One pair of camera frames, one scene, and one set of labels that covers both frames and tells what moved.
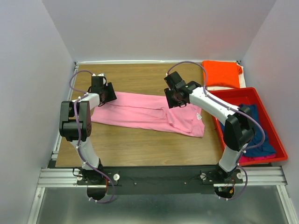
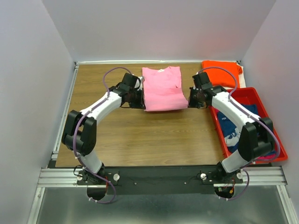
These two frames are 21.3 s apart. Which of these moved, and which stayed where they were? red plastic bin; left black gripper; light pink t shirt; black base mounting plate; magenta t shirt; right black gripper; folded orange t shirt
Moved: light pink t shirt; left black gripper; right black gripper
Stayed: magenta t shirt; folded orange t shirt; red plastic bin; black base mounting plate
